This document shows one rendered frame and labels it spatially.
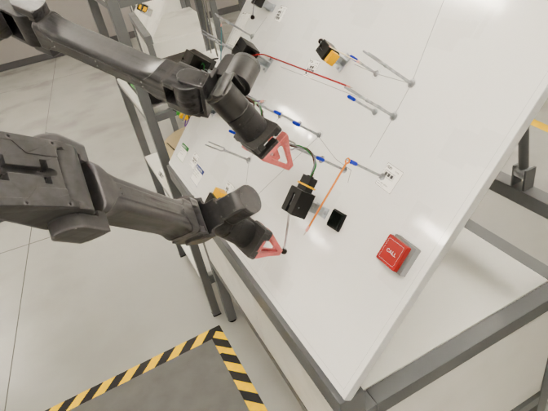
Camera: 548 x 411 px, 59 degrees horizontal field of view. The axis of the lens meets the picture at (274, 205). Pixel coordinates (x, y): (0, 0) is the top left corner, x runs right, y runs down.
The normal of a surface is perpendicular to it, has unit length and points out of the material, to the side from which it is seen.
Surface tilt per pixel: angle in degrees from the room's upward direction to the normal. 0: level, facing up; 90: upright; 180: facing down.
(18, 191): 66
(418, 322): 0
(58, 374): 0
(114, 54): 29
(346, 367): 48
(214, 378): 0
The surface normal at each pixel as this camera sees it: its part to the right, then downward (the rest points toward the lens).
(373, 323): -0.76, -0.27
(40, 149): 0.83, -0.40
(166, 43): 0.35, 0.47
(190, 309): -0.17, -0.82
